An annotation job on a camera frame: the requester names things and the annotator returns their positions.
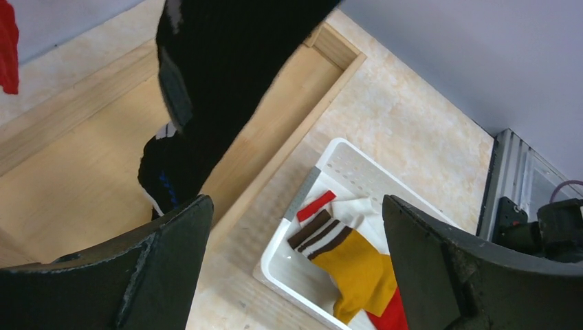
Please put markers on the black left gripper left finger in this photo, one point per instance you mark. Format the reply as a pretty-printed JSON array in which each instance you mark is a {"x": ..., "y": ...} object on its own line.
[{"x": 143, "y": 279}]

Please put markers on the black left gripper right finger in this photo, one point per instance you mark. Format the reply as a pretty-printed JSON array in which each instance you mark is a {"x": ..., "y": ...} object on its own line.
[{"x": 450, "y": 279}]

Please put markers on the white plastic basket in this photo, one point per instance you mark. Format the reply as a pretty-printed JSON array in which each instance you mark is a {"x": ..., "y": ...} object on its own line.
[{"x": 349, "y": 174}]

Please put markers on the aluminium rail frame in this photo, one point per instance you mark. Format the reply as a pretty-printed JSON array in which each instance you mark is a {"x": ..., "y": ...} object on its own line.
[{"x": 521, "y": 174}]

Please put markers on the wooden hanger stand frame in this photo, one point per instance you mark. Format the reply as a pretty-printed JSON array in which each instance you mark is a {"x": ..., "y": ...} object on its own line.
[{"x": 68, "y": 181}]

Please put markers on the red sock white cuff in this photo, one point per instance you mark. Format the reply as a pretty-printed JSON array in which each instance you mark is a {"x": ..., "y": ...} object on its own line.
[{"x": 387, "y": 314}]

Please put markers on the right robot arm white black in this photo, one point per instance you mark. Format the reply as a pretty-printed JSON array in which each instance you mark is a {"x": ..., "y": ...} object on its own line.
[{"x": 555, "y": 234}]

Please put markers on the mustard yellow sock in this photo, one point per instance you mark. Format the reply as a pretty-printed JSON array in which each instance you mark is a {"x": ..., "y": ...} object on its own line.
[{"x": 364, "y": 276}]

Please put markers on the black sock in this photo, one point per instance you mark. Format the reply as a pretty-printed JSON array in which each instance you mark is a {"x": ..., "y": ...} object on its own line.
[{"x": 217, "y": 59}]

